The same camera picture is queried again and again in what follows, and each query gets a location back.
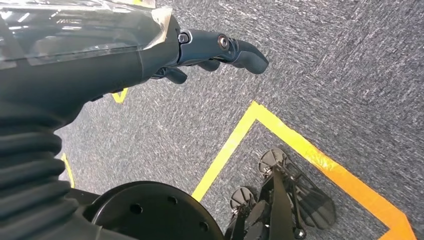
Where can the robot left arm ribbed sleeve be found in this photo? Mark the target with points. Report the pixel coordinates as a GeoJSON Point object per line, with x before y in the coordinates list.
{"type": "Point", "coordinates": [30, 165]}

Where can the black round robot joint cover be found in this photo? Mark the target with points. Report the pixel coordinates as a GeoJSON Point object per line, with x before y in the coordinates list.
{"type": "Point", "coordinates": [155, 218]}

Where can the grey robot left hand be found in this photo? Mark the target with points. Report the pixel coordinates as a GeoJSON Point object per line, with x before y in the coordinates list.
{"type": "Point", "coordinates": [99, 76]}

